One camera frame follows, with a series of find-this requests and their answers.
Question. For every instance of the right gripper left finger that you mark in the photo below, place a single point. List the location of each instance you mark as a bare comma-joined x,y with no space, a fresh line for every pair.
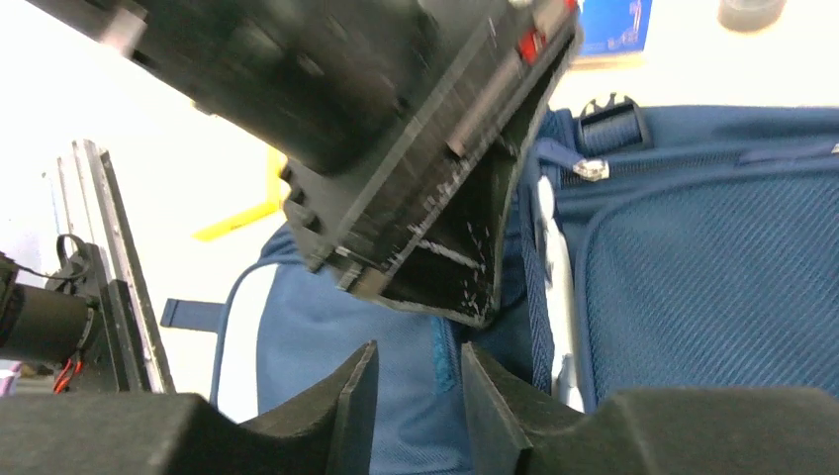
327,429

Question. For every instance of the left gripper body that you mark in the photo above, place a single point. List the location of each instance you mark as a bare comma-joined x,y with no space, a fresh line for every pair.
381,106

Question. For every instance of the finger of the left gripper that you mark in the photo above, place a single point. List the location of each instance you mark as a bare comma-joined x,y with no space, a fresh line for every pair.
455,270

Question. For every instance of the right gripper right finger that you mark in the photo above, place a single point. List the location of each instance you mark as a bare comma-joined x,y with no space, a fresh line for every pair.
516,429

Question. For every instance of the navy blue student backpack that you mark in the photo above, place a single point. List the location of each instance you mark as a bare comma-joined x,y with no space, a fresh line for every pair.
689,247

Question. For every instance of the small blue capped bottle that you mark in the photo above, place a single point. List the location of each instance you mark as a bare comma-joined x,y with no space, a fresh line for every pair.
749,16

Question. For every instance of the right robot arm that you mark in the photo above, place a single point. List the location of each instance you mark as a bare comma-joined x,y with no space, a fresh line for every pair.
47,326

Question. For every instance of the animal farm book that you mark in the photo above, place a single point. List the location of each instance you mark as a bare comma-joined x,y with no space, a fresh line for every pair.
615,32

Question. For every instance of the aluminium frame rail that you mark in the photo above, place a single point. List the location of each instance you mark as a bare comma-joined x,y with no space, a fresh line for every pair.
111,262

